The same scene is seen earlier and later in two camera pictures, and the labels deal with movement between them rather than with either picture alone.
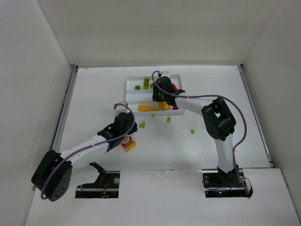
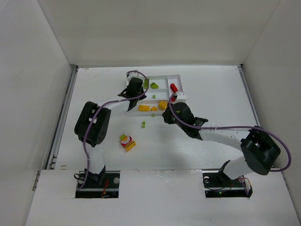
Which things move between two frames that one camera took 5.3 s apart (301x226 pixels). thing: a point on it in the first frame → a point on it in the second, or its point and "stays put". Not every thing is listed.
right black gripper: [159, 94] → [166, 117]
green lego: [146, 84] stays put
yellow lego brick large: [163, 106] stays put
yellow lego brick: [144, 108] stays put
